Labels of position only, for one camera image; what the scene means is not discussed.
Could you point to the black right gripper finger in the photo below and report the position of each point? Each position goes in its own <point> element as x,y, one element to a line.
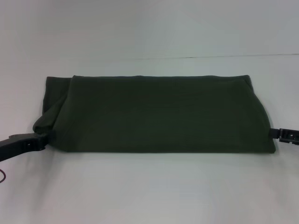
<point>290,143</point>
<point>285,134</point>

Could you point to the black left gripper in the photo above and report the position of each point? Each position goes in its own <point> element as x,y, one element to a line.
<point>18,145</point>

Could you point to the dark green shirt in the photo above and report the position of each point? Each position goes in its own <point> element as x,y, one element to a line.
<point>151,112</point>

